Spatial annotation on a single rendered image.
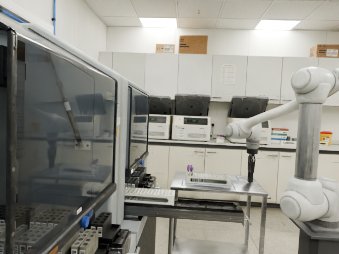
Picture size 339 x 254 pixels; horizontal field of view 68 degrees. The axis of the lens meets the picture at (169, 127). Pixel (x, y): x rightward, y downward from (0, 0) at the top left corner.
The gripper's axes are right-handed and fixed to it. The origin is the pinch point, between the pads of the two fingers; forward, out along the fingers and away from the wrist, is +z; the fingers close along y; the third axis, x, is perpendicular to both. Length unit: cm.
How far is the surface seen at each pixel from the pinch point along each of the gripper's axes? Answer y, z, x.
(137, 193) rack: 53, 1, -68
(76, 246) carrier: 111, -1, -73
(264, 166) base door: -184, 26, 59
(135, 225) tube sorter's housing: 62, 14, -66
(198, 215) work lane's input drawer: 55, 9, -36
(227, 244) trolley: -16, 58, -10
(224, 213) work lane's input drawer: 55, 7, -23
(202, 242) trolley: -16, 59, -29
